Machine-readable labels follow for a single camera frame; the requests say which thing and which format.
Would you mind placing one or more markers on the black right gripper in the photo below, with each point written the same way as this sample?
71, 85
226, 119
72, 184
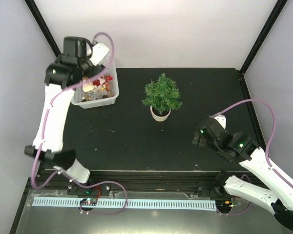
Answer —
201, 142

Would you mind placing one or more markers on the white perforated plastic basket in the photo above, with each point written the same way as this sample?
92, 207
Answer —
98, 96

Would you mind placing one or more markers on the small green christmas tree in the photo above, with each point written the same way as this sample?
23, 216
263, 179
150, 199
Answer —
162, 95

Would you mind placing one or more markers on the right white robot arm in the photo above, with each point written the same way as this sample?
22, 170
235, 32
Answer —
277, 197

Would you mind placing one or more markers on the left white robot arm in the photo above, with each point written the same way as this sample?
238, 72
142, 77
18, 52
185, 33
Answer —
60, 85

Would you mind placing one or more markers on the white tree pot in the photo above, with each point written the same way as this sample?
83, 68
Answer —
157, 117

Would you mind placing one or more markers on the cream heart ornament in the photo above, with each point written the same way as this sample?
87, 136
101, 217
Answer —
87, 86

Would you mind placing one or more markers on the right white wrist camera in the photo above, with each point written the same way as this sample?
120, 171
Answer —
221, 119

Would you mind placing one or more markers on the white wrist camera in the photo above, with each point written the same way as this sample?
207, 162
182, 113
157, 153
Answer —
99, 52
221, 119

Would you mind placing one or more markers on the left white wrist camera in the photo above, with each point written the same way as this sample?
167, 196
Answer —
99, 52

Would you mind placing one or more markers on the white slotted cable duct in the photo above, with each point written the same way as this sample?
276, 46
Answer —
168, 204

